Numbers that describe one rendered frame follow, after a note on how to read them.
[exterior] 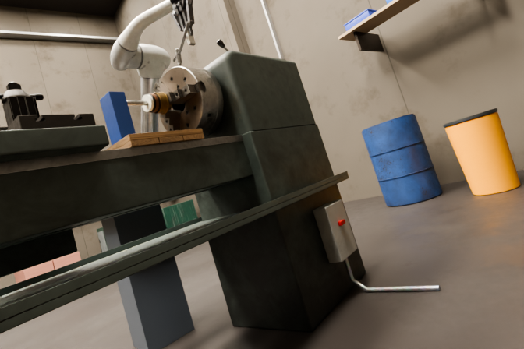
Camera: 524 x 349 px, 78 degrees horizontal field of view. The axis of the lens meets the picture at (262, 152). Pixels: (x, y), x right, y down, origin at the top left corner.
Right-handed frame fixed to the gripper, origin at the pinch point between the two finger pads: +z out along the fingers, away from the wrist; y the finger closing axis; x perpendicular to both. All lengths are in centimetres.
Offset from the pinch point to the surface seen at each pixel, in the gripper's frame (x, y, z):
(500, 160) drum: 223, 69, 106
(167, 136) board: -24.1, -0.2, 40.9
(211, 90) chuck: 5.9, -2.5, 22.4
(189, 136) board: -14.6, 0.0, 41.8
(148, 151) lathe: -32, -1, 45
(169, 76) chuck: -0.1, -19.0, 9.1
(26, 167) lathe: -66, -1, 45
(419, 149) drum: 254, 8, 83
